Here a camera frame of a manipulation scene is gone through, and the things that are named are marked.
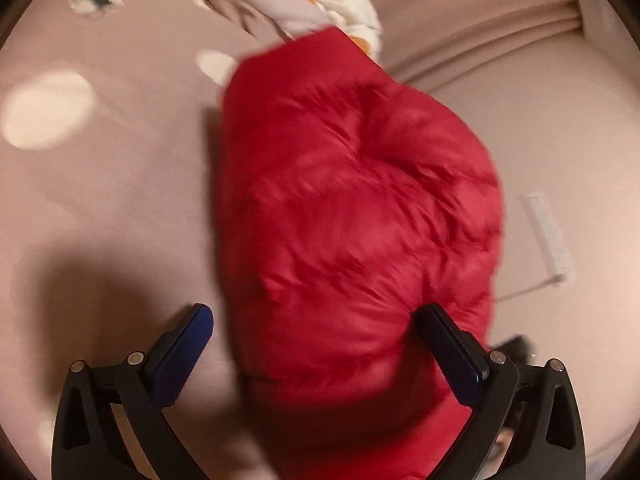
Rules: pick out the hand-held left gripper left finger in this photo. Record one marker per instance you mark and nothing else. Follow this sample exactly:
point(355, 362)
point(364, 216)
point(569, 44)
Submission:
point(182, 355)

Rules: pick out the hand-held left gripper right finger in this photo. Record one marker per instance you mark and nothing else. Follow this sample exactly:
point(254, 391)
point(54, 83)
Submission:
point(457, 360)

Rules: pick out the red puffer jacket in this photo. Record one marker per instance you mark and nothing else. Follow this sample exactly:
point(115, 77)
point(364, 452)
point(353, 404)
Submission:
point(350, 200)

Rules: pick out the white power strip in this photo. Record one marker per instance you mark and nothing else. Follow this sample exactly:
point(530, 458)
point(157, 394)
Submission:
point(547, 240)

